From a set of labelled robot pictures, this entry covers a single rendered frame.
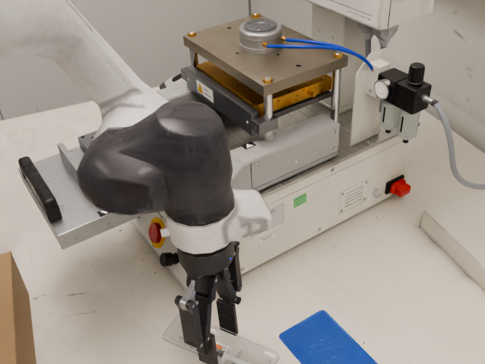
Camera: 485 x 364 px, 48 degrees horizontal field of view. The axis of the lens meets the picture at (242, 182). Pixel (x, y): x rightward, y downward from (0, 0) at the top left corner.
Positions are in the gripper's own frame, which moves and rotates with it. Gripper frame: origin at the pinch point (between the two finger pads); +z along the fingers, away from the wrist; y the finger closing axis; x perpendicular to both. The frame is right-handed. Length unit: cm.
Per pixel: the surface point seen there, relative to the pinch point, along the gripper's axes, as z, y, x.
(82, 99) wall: 48, -115, -145
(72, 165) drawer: -18.1, -7.1, -30.1
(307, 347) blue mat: 8.2, -9.2, 11.0
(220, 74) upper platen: -22.8, -36.8, -18.9
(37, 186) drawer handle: -18.2, -0.3, -31.2
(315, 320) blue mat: 8.2, -14.9, 9.9
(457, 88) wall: -1, -90, 17
